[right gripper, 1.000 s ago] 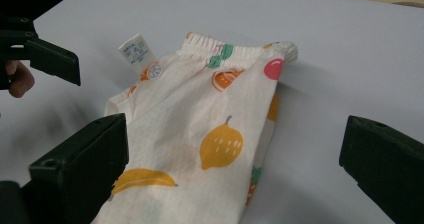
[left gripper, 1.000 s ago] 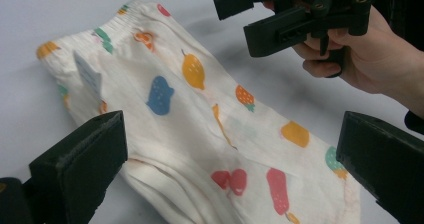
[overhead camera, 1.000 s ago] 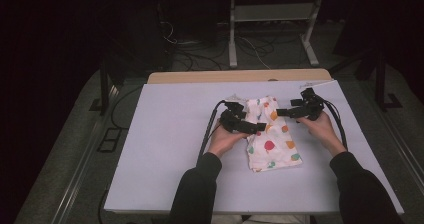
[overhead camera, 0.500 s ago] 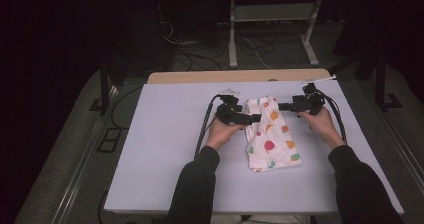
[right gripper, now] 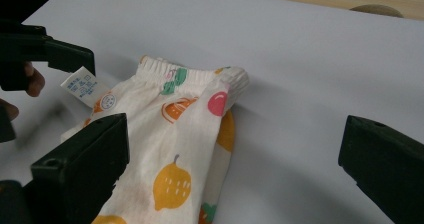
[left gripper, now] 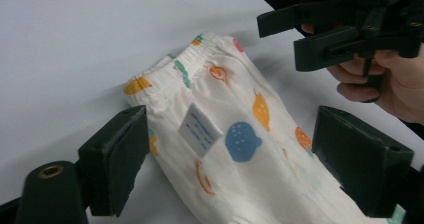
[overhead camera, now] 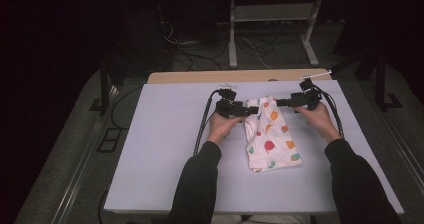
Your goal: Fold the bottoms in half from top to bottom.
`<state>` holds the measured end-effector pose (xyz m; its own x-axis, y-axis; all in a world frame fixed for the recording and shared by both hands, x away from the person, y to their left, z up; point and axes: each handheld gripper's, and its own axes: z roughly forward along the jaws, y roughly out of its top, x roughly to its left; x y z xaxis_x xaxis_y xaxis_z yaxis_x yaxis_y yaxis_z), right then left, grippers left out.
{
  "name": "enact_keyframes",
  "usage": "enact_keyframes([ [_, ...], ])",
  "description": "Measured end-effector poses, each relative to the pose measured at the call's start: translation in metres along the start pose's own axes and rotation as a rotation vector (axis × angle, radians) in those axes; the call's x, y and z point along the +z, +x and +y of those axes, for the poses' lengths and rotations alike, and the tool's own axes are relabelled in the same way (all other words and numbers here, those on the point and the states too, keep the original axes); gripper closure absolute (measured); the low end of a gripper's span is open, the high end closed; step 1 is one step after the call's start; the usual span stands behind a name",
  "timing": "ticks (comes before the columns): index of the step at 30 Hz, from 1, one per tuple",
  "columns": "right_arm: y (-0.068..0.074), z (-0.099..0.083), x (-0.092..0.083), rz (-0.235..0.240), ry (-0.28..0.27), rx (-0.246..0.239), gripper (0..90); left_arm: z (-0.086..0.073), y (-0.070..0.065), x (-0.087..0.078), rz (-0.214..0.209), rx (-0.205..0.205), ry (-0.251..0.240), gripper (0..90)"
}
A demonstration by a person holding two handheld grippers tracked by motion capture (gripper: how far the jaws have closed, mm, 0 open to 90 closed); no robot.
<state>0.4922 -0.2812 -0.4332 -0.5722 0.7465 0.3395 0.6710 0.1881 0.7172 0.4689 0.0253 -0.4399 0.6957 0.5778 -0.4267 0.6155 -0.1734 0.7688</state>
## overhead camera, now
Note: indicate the person's right hand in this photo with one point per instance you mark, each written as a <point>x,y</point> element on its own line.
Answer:
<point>318,120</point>

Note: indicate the white metal stand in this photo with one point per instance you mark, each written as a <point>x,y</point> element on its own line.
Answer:
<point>273,15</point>

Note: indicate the white pen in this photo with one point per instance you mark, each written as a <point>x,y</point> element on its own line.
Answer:
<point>315,74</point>

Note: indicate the person's left hand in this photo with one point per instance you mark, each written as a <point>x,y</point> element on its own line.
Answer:
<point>223,125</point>

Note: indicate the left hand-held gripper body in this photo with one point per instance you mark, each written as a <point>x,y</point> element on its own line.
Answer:
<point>230,105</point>

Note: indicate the black metal stand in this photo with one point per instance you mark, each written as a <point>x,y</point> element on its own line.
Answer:
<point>380,80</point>
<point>105,84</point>

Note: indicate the white fruit print pants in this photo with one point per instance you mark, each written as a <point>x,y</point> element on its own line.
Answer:
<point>271,137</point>

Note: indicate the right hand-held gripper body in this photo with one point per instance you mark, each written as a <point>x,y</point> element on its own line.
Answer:
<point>305,97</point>

